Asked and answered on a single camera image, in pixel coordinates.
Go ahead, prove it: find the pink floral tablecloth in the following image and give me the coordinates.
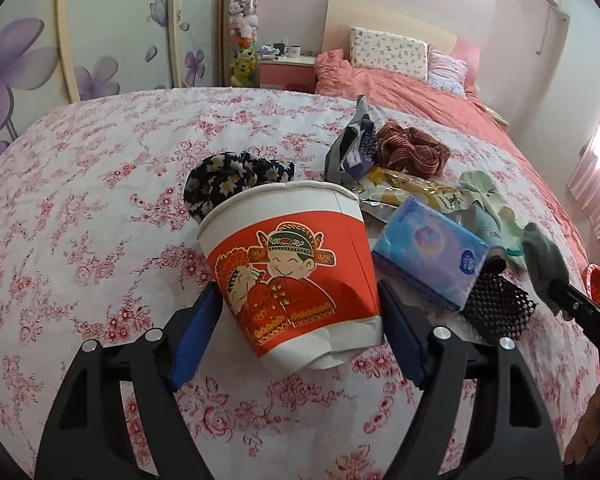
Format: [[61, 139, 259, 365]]
[[0, 87, 600, 480]]

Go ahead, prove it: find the grey-green cloth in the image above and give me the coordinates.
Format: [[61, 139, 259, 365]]
[[521, 222, 573, 321]]

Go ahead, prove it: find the yellow snack packet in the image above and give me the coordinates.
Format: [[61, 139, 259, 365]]
[[352, 167, 476, 223]]

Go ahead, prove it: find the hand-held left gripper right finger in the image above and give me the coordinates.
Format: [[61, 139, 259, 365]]
[[377, 280, 566, 480]]

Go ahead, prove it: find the blue tissue pack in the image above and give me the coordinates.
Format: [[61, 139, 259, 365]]
[[371, 197, 490, 313]]

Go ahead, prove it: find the brown striped scrunchie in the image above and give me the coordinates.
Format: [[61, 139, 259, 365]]
[[376, 121, 452, 178]]

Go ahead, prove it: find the dark floral scrunchie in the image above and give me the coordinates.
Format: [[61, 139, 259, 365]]
[[184, 150, 296, 226]]

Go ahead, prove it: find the red and white paper cup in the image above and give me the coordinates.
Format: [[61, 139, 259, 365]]
[[196, 180, 386, 378]]

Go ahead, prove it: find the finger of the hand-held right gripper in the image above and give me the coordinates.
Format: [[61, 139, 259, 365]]
[[547, 280, 600, 328]]

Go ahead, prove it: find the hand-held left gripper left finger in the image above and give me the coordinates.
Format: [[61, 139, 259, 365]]
[[34, 282, 226, 480]]

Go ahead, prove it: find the blue and grey snack packet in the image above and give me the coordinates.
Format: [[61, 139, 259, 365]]
[[324, 95, 381, 191]]

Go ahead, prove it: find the pink striped pillow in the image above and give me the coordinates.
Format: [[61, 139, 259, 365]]
[[426, 50, 470, 97]]

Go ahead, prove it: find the pale green sock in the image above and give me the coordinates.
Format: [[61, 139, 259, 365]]
[[457, 170, 526, 273]]

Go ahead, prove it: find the pink nightstand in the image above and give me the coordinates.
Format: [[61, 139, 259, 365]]
[[257, 55, 317, 93]]

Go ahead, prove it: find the wardrobe with purple flowers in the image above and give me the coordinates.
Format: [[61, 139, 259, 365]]
[[0, 0, 226, 176]]

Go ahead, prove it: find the beige and pink headboard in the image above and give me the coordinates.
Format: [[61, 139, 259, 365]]
[[325, 0, 482, 86]]

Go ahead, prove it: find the person's right forearm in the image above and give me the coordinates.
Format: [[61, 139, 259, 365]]
[[564, 377, 600, 467]]

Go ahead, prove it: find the pink bed quilt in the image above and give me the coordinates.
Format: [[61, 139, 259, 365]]
[[314, 49, 588, 271]]

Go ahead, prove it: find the white floral pillow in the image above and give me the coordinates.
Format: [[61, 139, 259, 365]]
[[349, 26, 429, 83]]

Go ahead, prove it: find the pink curtain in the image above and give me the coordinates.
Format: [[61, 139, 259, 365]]
[[567, 125, 600, 256]]

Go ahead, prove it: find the grey tube bottle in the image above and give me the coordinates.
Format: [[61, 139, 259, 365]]
[[450, 205, 506, 273]]

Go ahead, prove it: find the black mesh hair roller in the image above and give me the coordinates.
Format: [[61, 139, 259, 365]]
[[460, 272, 538, 346]]

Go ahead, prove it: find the clear tube of plush toys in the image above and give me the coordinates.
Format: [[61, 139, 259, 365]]
[[226, 0, 262, 88]]

